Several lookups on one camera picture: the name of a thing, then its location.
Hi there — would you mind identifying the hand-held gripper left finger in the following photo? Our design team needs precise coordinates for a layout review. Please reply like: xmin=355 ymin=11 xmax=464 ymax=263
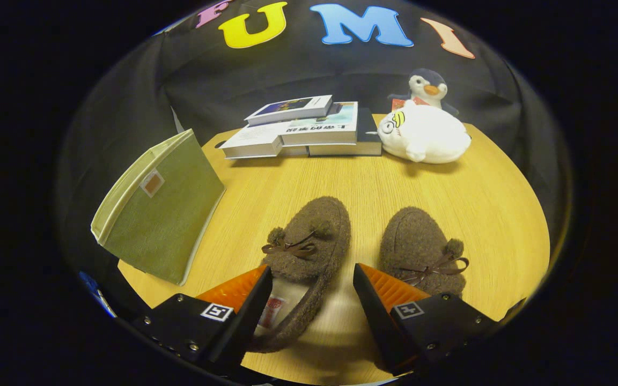
xmin=132 ymin=265 xmax=273 ymax=376

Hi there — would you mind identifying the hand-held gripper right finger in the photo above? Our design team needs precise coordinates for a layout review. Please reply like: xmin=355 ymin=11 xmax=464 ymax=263
xmin=353 ymin=263 xmax=503 ymax=376

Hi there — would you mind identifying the brown fuzzy shoe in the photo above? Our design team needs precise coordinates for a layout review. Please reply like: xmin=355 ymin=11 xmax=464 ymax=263
xmin=245 ymin=196 xmax=352 ymax=354
xmin=379 ymin=206 xmax=470 ymax=298

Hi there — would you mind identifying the green fabric storage box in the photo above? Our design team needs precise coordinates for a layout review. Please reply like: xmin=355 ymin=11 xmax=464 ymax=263
xmin=90 ymin=129 xmax=227 ymax=286

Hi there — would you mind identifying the white book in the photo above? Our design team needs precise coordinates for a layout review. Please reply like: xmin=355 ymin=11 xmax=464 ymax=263
xmin=219 ymin=122 xmax=293 ymax=160

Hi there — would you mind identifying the dark book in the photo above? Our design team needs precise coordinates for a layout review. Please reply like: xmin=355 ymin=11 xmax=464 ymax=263
xmin=277 ymin=107 xmax=383 ymax=157

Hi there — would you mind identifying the white plush toy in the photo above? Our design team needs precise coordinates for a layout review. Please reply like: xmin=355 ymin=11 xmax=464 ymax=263
xmin=377 ymin=100 xmax=472 ymax=164

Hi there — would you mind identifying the small blue cover book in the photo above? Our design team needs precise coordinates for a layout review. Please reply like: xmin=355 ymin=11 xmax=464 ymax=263
xmin=245 ymin=95 xmax=334 ymax=127

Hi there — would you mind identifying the penguin plush toy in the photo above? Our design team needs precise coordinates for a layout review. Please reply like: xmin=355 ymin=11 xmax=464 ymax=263
xmin=387 ymin=68 xmax=460 ymax=116

